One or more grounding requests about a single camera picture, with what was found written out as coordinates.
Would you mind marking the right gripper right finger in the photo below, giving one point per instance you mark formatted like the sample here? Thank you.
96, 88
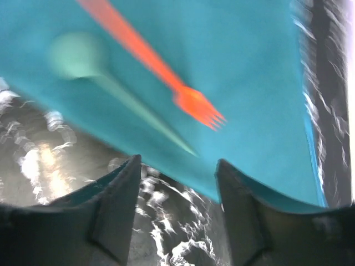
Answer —
265, 227

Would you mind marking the teal plastic spoon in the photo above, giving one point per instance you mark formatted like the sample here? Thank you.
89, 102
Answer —
79, 55

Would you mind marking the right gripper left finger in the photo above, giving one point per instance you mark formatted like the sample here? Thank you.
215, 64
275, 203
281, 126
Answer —
90, 226

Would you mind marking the orange plastic fork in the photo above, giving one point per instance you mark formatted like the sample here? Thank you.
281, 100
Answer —
166, 74

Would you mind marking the teal cloth napkin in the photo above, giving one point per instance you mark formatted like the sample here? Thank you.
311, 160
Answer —
238, 93

